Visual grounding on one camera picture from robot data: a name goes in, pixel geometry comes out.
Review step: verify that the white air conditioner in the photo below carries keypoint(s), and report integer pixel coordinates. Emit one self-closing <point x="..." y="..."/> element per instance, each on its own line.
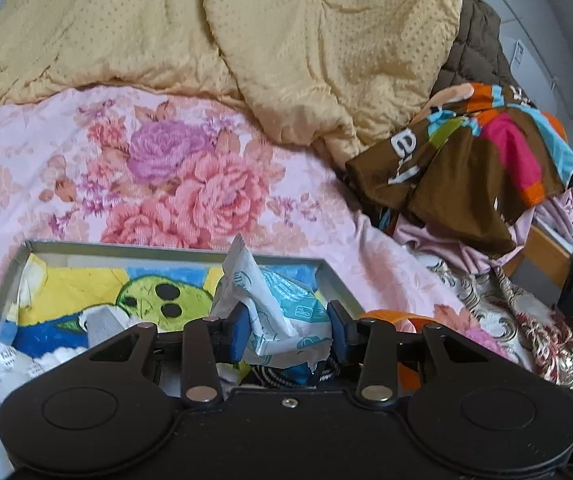
<point x="531" y="60"/>

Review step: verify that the brown quilted jacket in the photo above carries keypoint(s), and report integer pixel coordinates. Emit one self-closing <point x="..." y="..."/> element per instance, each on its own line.
<point x="476" y="45"/>

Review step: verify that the grey tray with cartoon print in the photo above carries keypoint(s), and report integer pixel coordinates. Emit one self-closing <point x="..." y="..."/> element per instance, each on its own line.
<point x="116" y="285"/>

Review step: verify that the white quilted cloth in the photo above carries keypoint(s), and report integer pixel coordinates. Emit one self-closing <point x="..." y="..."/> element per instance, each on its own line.
<point x="6" y="365"/>

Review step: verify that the pink floral bedsheet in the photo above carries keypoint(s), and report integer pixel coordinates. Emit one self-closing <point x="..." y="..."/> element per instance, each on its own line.
<point x="116" y="185"/>

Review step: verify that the orange band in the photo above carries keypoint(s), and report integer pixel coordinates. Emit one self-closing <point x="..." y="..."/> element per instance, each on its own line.
<point x="391" y="316"/>

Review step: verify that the pale pink garment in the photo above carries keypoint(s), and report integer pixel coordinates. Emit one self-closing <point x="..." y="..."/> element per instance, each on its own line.
<point x="466" y="260"/>

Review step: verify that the gold patterned bed cover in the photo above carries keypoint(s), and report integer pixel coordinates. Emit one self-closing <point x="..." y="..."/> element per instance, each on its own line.
<point x="516" y="320"/>

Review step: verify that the wooden bed rail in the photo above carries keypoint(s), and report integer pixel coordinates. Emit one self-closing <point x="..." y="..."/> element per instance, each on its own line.
<point x="546" y="255"/>

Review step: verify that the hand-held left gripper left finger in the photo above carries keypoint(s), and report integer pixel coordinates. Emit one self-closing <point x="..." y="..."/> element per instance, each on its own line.
<point x="236" y="335"/>

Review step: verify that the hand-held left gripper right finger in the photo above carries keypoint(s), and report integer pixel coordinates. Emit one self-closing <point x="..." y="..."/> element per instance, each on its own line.
<point x="339" y="332"/>

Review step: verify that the yellow dotted blanket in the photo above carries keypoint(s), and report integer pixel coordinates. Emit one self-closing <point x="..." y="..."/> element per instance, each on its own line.
<point x="216" y="25"/>

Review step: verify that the white and teal soft packet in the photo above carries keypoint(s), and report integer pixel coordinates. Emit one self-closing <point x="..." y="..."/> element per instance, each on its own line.
<point x="266" y="305"/>

